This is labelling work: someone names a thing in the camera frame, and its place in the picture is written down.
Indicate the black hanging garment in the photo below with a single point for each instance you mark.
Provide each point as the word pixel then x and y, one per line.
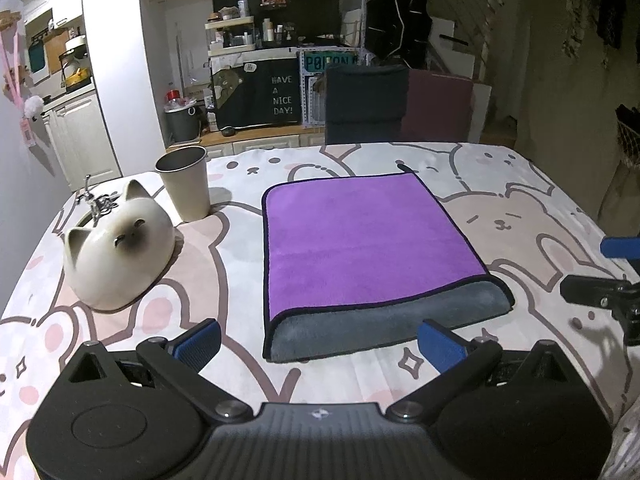
pixel 399 30

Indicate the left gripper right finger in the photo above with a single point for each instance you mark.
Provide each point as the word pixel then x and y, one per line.
pixel 463 366

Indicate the dark blue chair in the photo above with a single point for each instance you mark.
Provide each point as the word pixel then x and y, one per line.
pixel 365 104

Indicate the black cloth with text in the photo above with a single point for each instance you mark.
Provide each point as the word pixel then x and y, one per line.
pixel 258 94

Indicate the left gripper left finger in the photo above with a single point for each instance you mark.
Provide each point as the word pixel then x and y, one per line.
pixel 177 363

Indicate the dark grey trash bin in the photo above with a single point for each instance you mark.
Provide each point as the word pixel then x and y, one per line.
pixel 183 124

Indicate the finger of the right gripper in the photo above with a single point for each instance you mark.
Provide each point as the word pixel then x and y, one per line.
pixel 621 247
pixel 620 297

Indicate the white kitchen cabinet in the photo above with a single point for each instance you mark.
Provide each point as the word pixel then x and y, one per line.
pixel 80 140

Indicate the maroon folded mat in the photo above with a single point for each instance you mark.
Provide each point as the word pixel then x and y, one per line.
pixel 439 108

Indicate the small silver metal ornament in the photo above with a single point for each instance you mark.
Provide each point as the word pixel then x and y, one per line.
pixel 99 205

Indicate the white low drawer cabinet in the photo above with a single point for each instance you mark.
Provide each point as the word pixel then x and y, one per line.
pixel 263 138

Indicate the white cat figurine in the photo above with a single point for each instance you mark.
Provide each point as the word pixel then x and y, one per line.
pixel 113 263

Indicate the cream two tier shelf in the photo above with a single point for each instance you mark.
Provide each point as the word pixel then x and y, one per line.
pixel 235 35

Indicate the beige cup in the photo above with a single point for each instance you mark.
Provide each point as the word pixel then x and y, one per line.
pixel 184 176

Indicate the purple and grey towel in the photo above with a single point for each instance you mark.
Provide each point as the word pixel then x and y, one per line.
pixel 358 263

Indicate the teal poison sign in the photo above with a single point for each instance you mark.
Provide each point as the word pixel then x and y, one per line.
pixel 313 63

